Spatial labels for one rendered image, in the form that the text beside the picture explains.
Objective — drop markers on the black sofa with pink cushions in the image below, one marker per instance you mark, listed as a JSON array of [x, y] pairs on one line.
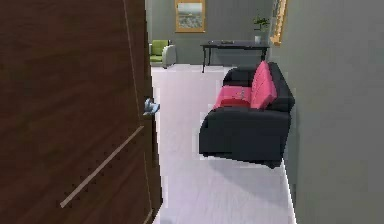
[[246, 130]]

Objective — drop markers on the green and grey armchair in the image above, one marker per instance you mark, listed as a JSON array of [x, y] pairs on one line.
[[161, 52]]

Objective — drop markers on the black table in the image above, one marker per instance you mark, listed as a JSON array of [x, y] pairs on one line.
[[233, 46]]

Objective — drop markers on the small dark object on table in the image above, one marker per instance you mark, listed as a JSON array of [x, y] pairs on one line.
[[227, 42]]

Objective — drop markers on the gold framed landscape picture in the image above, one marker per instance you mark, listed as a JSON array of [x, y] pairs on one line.
[[190, 15]]

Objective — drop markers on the green house plant in white pot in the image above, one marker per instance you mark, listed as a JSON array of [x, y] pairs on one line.
[[260, 28]]

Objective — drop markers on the dark brown wooden door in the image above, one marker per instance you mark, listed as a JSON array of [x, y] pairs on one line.
[[66, 110]]

